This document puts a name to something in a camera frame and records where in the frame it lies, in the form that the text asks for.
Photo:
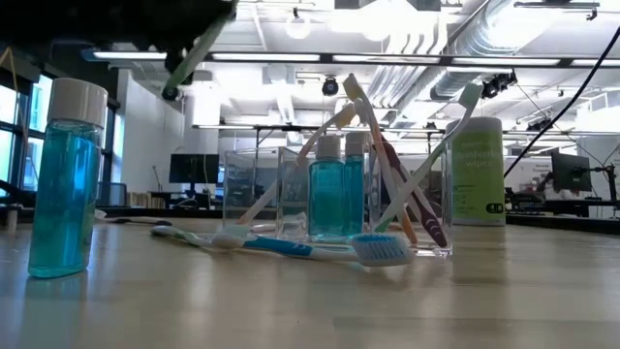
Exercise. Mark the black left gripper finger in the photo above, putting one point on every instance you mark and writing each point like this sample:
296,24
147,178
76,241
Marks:
172,65

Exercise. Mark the teal mouthwash bottle white cap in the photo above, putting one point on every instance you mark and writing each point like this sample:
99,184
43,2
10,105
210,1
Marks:
325,194
353,194
65,194

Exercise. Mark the clear acrylic organizer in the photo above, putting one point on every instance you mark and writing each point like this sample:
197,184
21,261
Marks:
293,194

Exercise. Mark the orange and white toothbrush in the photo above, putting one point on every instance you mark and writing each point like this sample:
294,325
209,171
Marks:
347,116
352,87

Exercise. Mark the blue and white toothbrush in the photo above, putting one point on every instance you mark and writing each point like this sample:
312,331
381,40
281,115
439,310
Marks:
281,246

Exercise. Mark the black computer monitor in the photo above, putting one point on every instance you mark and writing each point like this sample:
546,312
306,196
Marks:
194,168
571,172

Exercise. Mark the round white ceiling lamp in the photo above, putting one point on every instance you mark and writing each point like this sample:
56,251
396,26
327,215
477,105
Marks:
286,25

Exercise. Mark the window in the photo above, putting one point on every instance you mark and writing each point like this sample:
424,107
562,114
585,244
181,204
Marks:
41,106

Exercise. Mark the black beam with light strips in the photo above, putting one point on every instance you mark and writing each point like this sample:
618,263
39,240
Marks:
327,58

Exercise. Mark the small grey cylinder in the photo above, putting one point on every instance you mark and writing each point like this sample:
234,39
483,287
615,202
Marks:
12,220

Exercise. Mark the green disinfecting wipes canister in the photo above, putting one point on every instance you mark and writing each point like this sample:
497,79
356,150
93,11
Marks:
479,184

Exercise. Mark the person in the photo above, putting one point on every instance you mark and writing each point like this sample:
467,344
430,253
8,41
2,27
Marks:
546,184

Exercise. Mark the black dome camera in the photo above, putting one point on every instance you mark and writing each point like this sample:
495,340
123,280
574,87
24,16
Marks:
330,87
170,95

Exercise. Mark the black ceiling camera rig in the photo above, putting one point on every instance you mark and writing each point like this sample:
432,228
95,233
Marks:
494,87

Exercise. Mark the silver ventilation duct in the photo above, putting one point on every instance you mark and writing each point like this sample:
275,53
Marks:
494,34

